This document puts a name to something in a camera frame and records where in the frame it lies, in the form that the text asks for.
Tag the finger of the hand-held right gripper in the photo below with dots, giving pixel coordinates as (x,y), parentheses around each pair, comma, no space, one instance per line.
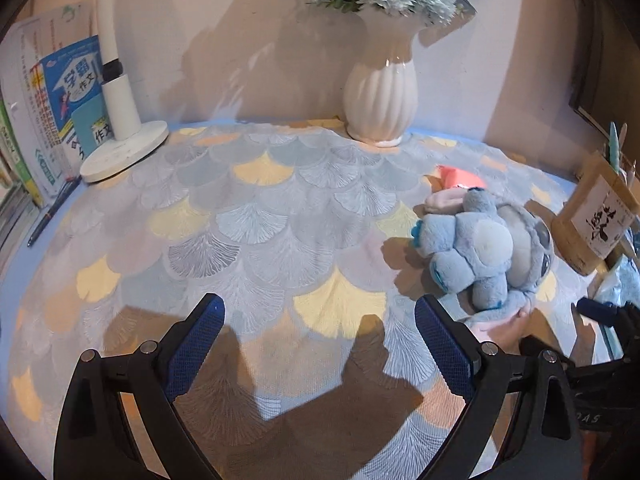
(597,309)
(547,351)

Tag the wooden pen holder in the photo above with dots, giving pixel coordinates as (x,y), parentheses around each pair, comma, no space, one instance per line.
(592,215)

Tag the pink orange packet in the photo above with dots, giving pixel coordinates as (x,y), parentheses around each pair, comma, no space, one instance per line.
(460,178)

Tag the row of books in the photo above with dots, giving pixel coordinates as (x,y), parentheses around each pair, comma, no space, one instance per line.
(25,60)

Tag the white desk lamp base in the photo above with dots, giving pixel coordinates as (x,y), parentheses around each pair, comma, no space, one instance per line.
(125,145)

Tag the green spine book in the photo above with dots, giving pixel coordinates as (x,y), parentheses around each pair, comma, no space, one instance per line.
(17,150)

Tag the blue white plastic packet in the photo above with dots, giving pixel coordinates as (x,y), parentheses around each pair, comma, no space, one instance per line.
(620,280)

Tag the white pen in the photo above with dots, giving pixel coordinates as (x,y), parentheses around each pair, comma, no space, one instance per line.
(623,147)

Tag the blue cover book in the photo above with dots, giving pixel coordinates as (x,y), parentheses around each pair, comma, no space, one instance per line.
(65,80)

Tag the stack of books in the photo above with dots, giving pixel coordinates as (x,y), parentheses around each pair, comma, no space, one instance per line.
(12,220)

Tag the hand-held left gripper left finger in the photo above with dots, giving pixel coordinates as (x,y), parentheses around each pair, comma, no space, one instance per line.
(200,340)

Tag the fan-patterned table mat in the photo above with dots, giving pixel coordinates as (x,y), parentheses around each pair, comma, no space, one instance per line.
(280,210)

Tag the dark blue pen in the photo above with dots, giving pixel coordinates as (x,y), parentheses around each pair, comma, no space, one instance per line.
(52,212)

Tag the teal pen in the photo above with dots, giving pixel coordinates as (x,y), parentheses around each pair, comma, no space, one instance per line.
(613,142)

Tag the white ribbed vase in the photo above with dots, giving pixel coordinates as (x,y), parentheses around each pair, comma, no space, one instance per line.
(380,95)

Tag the blue plush toy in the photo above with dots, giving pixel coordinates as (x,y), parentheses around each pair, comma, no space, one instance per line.
(465,245)

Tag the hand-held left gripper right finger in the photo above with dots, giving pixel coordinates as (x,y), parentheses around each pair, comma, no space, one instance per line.
(442,345)

